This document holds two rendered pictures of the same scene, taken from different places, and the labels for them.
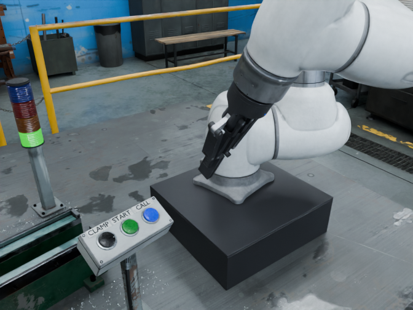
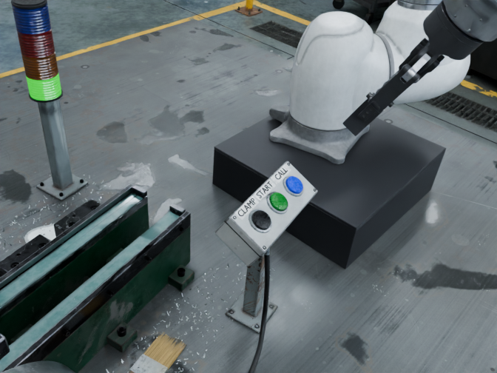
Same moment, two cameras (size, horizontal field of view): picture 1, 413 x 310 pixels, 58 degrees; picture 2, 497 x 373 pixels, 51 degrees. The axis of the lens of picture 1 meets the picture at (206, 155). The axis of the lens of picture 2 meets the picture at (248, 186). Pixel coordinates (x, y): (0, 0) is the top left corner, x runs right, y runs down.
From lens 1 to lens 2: 0.35 m
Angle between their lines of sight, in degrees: 16
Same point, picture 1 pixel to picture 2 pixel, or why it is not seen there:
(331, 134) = (453, 70)
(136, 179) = (168, 138)
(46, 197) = (63, 172)
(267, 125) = (381, 61)
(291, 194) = (397, 147)
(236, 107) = (443, 46)
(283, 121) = (398, 55)
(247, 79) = (476, 12)
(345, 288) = (472, 251)
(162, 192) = (236, 155)
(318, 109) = not seen: hidden behind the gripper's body
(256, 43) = not seen: outside the picture
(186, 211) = not seen: hidden behind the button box
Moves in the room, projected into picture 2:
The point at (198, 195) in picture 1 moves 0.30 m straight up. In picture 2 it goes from (285, 156) to (305, 21)
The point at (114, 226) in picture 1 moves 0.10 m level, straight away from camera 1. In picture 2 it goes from (260, 202) to (228, 165)
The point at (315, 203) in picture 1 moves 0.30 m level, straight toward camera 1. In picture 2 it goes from (429, 156) to (453, 251)
